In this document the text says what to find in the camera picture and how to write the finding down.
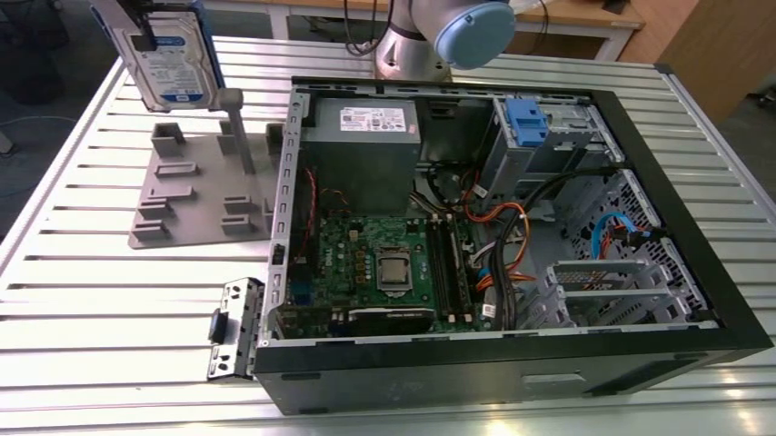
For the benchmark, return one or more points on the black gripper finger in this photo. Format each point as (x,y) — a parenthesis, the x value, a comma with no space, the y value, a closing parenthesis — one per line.
(144,43)

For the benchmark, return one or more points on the hard disk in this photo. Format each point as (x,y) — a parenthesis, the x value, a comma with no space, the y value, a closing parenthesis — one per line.
(172,77)

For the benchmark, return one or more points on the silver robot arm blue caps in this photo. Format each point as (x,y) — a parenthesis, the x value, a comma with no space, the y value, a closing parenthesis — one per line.
(411,59)

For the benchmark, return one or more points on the metal disk bay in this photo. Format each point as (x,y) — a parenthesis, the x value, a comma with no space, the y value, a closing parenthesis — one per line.
(612,294)

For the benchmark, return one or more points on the grey parts rack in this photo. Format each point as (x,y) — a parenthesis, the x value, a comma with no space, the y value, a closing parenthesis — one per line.
(200,213)

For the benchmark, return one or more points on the grey power supply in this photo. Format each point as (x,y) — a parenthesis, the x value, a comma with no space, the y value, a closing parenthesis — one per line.
(363,172)

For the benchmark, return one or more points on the green motherboard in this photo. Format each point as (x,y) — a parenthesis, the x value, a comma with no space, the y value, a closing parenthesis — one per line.
(394,231)

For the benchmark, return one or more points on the CPU socket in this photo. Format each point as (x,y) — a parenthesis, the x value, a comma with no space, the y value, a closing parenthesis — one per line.
(394,250)

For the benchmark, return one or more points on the blue drive latch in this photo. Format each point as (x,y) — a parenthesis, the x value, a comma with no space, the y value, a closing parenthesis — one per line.
(524,122)

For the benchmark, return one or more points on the silver CPU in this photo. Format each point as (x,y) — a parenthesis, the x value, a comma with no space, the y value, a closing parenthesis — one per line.
(394,272)

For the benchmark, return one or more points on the metal optical drive cage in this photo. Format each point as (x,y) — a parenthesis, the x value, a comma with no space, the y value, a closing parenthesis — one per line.
(516,168)

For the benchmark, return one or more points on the black RAM stick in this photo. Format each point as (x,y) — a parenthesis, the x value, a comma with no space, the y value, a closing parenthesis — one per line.
(458,272)

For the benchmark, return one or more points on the black graphics card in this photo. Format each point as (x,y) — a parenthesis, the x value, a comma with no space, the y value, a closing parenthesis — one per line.
(387,318)

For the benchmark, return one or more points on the black PC case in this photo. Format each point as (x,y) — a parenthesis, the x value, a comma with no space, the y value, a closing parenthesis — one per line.
(425,381)

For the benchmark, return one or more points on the brown wooden cabinet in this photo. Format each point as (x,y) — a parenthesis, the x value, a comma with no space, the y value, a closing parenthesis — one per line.
(727,45)

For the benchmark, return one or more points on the metal slot retainer bracket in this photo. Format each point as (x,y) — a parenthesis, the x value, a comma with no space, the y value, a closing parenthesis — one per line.
(239,318)

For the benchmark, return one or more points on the wooden desk white frame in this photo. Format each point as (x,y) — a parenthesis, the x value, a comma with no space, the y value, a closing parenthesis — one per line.
(582,13)

